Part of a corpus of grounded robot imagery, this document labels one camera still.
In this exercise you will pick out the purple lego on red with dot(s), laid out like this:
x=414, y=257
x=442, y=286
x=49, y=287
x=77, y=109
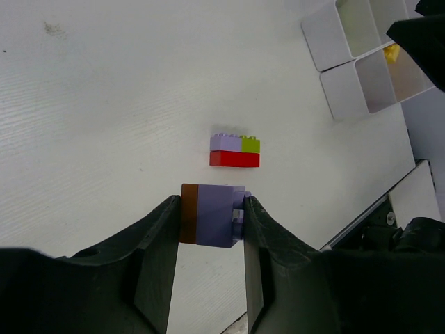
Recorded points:
x=225, y=142

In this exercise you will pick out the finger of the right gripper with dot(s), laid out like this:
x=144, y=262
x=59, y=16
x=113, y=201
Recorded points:
x=423, y=39

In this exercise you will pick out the white divided container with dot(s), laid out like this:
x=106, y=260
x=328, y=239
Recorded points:
x=347, y=41

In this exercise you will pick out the purple square lego brick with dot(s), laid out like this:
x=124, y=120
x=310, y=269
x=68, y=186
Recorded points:
x=215, y=212

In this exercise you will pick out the yellow long lego brick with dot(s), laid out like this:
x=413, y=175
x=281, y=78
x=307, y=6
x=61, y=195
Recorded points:
x=391, y=53

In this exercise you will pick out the brown plate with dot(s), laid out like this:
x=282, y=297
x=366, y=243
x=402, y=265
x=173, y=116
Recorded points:
x=188, y=225

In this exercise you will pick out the red long lego brick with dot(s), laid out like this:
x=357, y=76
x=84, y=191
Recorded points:
x=223, y=158

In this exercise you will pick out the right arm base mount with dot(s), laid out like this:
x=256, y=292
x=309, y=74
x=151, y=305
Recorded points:
x=413, y=196

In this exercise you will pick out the green lego on red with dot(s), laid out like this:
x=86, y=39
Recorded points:
x=250, y=144

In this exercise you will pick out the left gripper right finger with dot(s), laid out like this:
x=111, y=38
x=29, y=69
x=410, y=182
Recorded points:
x=294, y=288

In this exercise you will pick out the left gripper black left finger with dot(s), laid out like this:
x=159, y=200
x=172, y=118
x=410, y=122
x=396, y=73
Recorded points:
x=120, y=285

